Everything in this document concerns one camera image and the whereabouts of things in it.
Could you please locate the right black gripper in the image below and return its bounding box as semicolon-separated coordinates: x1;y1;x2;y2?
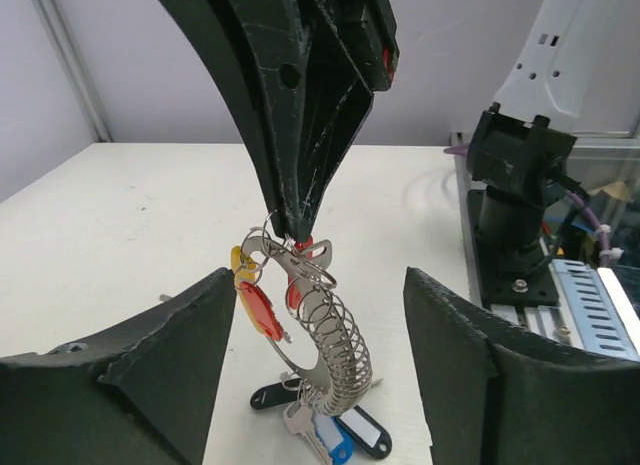
158;0;399;240

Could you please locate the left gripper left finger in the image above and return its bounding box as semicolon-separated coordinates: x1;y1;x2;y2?
1;268;236;464

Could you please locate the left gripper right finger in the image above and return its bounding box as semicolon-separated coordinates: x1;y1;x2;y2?
403;267;639;464

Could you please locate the red tagged key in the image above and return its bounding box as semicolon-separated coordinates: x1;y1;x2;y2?
237;281;291;343

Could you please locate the blue tagged key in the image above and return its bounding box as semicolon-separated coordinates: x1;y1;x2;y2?
282;402;394;465

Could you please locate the keyring with yellow handle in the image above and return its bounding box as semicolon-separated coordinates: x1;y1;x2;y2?
231;217;374;417

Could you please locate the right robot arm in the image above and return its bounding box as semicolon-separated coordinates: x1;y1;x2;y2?
158;0;626;279

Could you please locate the aluminium mounting rail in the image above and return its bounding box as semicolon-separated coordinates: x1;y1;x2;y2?
454;156;585;349

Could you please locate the white slotted cable duct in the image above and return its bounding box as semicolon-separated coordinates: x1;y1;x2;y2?
550;259;639;362

